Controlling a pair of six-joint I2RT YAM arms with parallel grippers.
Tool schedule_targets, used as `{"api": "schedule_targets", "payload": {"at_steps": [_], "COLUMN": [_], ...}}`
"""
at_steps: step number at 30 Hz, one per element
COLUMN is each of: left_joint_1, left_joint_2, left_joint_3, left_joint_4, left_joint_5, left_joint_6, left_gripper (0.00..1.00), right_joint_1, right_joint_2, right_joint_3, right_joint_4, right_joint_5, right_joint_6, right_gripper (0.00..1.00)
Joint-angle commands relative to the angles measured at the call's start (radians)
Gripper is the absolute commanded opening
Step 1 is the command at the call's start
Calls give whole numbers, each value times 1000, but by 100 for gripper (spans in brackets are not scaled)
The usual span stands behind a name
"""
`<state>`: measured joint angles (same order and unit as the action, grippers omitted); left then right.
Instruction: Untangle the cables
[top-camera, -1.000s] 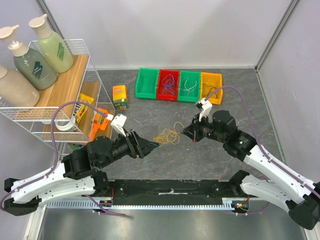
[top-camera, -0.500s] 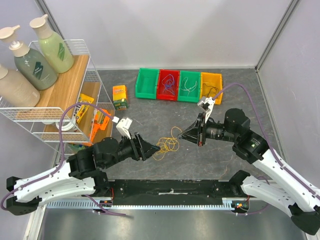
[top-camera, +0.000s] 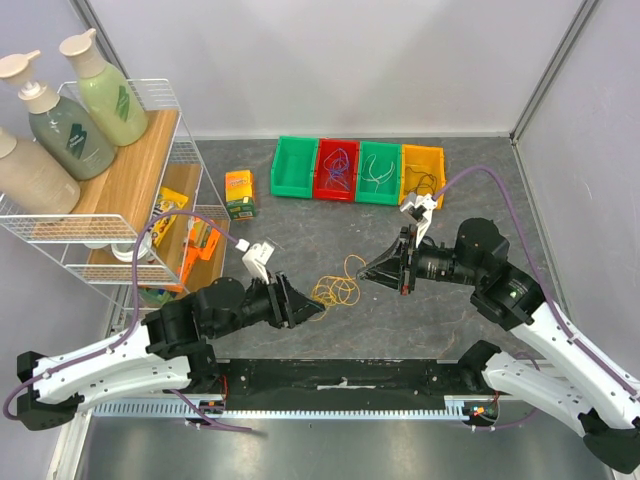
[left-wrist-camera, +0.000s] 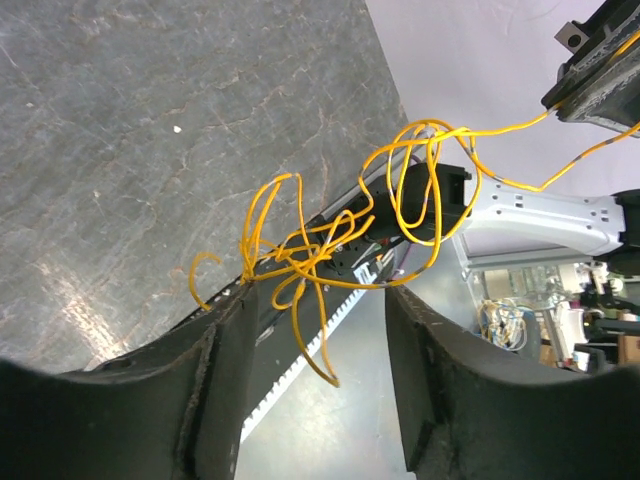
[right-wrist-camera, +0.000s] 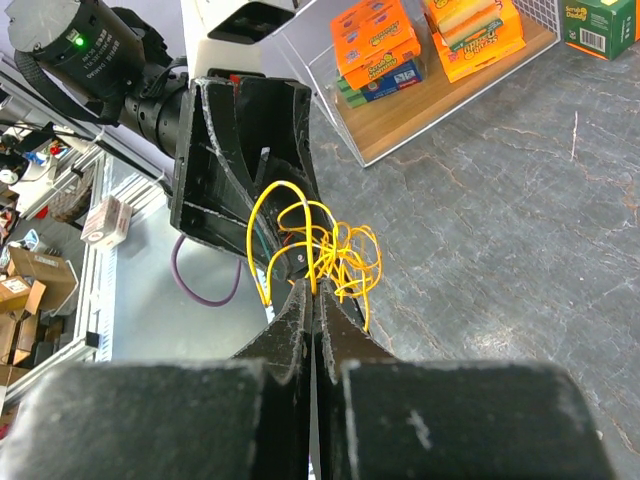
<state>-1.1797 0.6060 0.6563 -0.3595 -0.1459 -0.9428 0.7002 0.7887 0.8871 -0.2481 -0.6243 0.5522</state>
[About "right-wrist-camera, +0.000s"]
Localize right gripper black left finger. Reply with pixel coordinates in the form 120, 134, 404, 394
1, 280, 313, 479

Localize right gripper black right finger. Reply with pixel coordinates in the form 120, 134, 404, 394
315, 283, 615, 479

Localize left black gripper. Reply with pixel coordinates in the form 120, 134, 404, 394
170, 75, 368, 325

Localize yellow thin cable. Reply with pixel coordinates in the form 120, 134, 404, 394
245, 179, 384, 334

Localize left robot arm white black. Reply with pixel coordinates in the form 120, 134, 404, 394
5, 1, 370, 327

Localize colourful box on lower shelf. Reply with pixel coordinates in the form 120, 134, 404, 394
330, 0, 426, 108

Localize small white red box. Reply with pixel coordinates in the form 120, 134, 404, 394
80, 195, 133, 250

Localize orange toy package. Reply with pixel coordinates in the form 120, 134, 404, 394
423, 0, 526, 83

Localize cardboard boxes in background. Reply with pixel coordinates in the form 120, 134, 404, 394
1, 247, 79, 385

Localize yellow green small box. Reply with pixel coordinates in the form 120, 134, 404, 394
561, 0, 639, 61

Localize white wire shelf rack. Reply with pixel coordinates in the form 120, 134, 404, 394
265, 1, 560, 167

